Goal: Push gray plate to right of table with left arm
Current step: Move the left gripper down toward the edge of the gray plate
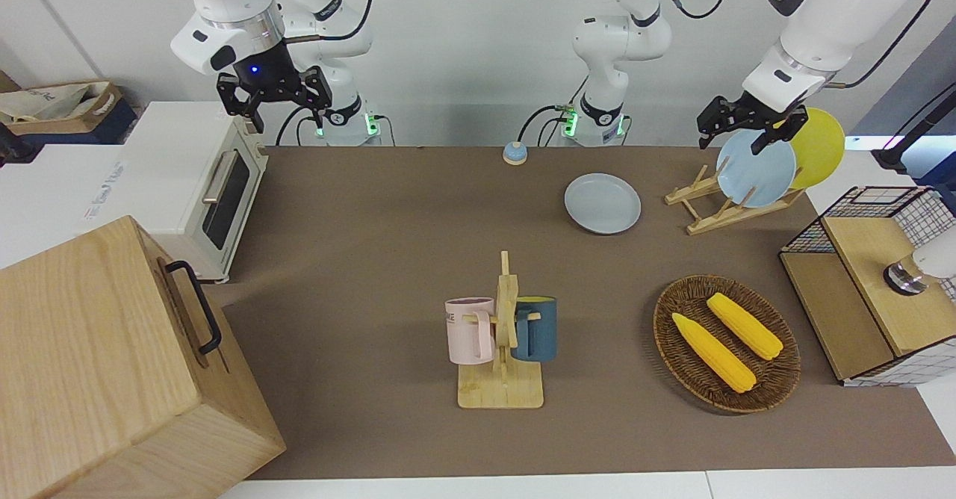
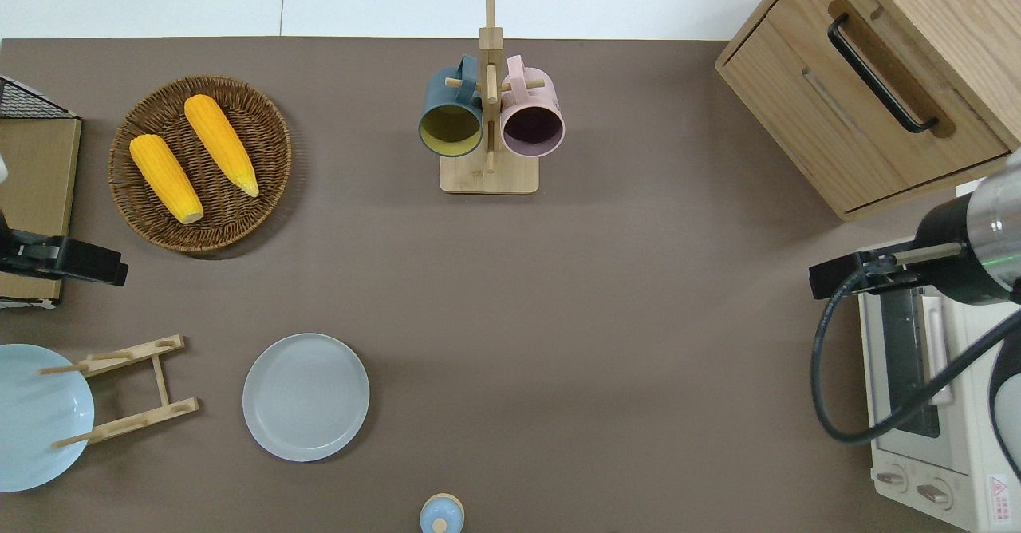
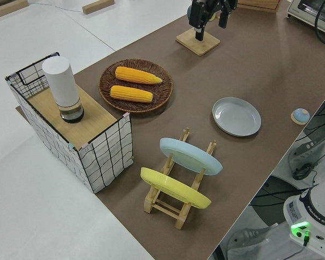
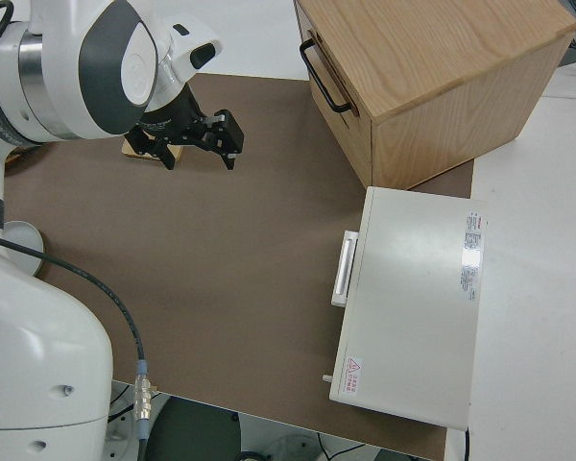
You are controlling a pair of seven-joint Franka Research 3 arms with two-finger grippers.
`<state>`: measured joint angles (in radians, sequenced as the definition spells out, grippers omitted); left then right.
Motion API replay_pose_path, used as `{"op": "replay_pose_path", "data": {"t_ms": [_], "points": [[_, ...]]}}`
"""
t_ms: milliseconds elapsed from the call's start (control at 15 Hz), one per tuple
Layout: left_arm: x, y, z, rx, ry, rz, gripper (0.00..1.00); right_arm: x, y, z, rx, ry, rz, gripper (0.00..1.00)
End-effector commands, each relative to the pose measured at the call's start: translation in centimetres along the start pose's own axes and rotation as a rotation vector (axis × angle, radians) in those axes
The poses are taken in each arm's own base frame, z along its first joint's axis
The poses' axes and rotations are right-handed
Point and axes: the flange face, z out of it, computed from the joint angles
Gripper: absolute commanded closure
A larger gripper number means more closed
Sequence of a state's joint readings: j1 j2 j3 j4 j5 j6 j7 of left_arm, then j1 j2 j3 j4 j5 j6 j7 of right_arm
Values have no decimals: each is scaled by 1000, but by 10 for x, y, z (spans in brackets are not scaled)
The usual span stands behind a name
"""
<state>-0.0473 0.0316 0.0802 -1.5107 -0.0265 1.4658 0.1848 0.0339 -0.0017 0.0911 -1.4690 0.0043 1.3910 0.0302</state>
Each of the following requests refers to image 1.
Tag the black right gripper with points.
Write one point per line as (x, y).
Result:
(265, 73)

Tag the wooden mug tree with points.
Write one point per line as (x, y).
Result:
(500, 391)

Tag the brown table mat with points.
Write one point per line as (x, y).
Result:
(373, 260)

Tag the light blue plate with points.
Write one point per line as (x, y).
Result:
(762, 174)

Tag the white cloth bag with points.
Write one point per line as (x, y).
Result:
(45, 101)

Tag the white toaster oven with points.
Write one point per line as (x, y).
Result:
(168, 178)

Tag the pink mug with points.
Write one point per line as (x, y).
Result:
(467, 335)

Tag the open cardboard box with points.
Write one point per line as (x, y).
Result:
(82, 119)

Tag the dark blue mug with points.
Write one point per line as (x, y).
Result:
(541, 331)

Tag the gray plate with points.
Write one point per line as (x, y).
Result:
(602, 204)

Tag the blue service bell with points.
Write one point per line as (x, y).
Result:
(514, 155)

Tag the yellow corn cob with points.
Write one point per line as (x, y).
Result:
(745, 326)
(713, 351)

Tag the black camera stand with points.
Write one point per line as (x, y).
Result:
(915, 137)

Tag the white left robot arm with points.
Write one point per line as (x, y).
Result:
(620, 43)

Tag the wooden plate rack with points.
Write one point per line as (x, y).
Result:
(717, 219)

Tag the dark blue crate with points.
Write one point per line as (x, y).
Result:
(112, 127)

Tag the large wooden box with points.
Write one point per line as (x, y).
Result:
(97, 364)

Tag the brown wicker basket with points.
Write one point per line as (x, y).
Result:
(680, 357)

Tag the yellow plate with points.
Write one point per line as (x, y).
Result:
(821, 148)

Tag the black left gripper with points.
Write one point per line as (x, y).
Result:
(754, 114)

